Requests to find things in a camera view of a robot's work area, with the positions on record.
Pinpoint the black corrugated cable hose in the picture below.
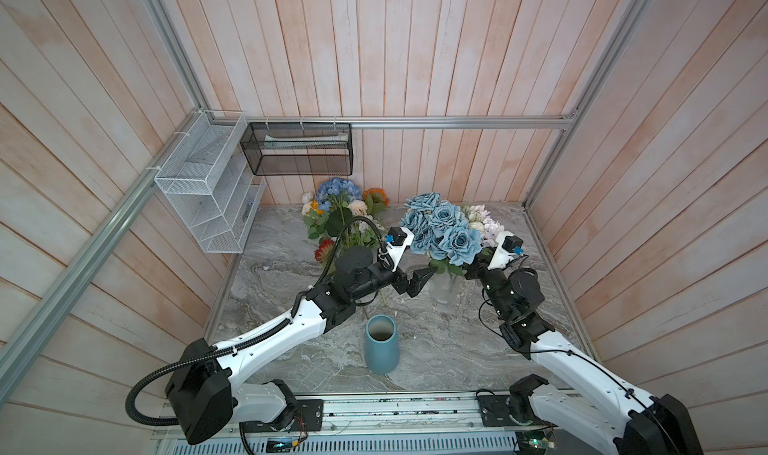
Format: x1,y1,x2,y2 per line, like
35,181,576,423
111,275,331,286
124,214,385,427

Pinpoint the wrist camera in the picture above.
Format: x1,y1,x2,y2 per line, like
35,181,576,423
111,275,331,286
383,226,414,271
488,231,523,270

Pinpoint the pink white hydrangea bouquet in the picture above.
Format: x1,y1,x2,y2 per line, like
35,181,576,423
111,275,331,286
462,204,505,248

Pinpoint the green leafy flower bunch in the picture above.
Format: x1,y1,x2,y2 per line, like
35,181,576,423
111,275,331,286
347,215,387,249

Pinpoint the teal ceramic vase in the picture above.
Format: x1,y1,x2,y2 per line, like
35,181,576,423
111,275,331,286
364,314,400,375

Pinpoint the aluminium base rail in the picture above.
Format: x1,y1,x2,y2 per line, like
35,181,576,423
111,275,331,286
149,391,637,455

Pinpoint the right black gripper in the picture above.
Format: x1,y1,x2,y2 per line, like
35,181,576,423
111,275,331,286
462,238,509,320

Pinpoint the white wire mesh shelf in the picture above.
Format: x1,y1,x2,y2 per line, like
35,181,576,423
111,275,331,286
155,110,264,254

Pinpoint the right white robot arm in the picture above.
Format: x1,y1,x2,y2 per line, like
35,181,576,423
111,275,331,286
465,249,703,454

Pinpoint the orange flower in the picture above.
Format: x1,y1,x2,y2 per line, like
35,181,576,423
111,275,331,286
363,187,390,216

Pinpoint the red sunflower stem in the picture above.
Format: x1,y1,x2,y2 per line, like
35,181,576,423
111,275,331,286
314,238,335,264

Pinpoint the teal blue rose bouquet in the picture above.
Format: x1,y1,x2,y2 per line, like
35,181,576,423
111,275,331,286
400,192,483,275

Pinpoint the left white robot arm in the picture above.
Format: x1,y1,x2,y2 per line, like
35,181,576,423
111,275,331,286
166,247,436,445

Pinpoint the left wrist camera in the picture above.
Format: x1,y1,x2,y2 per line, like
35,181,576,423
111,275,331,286
383,226,414,271

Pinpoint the black mesh basket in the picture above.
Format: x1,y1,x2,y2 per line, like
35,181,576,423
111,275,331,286
240,121,354,176

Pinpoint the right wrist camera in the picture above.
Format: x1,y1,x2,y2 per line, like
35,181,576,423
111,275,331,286
488,231,523,270

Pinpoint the blue hydrangea mixed bouquet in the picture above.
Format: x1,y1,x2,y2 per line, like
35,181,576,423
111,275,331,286
301,177,367,246

